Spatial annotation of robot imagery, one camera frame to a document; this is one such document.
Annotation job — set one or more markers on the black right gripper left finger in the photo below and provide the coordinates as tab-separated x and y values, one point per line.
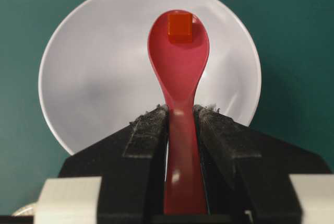
131	163

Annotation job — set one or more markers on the red cube block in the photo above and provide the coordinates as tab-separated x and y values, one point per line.
180	26

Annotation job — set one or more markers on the silver round object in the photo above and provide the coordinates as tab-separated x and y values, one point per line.
27	210

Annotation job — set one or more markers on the red plastic spoon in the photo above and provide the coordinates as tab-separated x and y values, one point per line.
178	68

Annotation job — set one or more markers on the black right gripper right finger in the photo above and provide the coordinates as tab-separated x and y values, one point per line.
247	173

